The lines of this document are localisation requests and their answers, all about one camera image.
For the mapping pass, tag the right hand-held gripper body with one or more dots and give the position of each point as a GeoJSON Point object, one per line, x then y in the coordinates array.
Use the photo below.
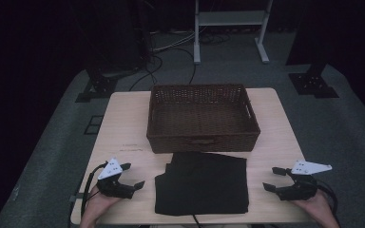
{"type": "Point", "coordinates": [301, 190]}

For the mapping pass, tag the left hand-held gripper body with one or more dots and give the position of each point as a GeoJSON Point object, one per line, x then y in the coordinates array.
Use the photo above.
{"type": "Point", "coordinates": [110, 169]}

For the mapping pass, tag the black cloth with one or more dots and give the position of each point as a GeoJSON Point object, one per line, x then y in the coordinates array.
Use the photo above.
{"type": "Point", "coordinates": [202, 186]}

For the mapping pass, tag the brown wicker basket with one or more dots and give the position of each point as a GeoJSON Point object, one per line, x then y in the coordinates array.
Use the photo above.
{"type": "Point", "coordinates": [202, 122]}

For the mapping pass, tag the person's right hand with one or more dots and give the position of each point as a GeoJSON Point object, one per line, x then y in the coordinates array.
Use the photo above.
{"type": "Point", "coordinates": [321, 210]}

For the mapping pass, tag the person's left hand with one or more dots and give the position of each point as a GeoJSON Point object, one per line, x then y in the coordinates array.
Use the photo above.
{"type": "Point", "coordinates": [95, 207]}

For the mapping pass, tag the black stand base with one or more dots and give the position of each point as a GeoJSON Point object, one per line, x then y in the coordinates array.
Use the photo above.
{"type": "Point", "coordinates": [99, 87]}
{"type": "Point", "coordinates": [313, 85]}

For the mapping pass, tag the white metal stand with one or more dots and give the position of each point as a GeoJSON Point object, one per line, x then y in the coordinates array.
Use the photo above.
{"type": "Point", "coordinates": [231, 18]}

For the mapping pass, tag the grey table bracket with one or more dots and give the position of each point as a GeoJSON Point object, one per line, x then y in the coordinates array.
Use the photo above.
{"type": "Point", "coordinates": [76, 198]}

